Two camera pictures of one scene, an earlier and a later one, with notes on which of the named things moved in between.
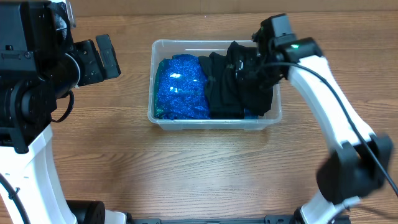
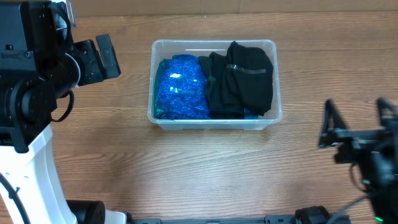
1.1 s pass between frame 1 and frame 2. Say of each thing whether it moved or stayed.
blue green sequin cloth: stayed
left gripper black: stayed
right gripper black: moved
